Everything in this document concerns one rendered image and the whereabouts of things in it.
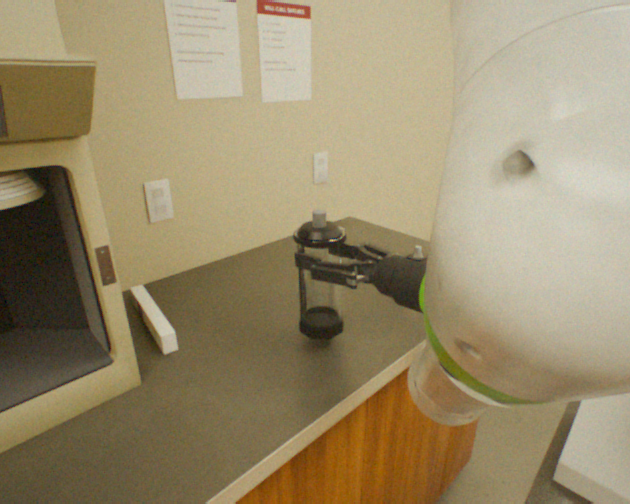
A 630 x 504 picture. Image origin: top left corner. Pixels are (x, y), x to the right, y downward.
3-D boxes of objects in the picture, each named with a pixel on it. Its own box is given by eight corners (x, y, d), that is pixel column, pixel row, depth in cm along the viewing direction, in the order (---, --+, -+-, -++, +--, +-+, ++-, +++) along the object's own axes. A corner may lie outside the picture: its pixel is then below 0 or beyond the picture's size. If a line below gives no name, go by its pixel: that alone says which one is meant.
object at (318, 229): (288, 242, 83) (286, 211, 81) (320, 231, 89) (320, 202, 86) (318, 254, 77) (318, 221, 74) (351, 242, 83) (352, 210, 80)
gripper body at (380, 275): (419, 251, 71) (377, 241, 77) (389, 265, 65) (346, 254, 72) (419, 290, 73) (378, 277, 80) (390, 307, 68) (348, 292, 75)
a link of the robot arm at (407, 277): (418, 328, 64) (449, 307, 70) (419, 259, 60) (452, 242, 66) (387, 316, 69) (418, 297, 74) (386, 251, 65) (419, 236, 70)
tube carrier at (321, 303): (287, 322, 91) (282, 232, 82) (322, 305, 98) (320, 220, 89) (320, 343, 84) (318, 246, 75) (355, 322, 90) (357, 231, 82)
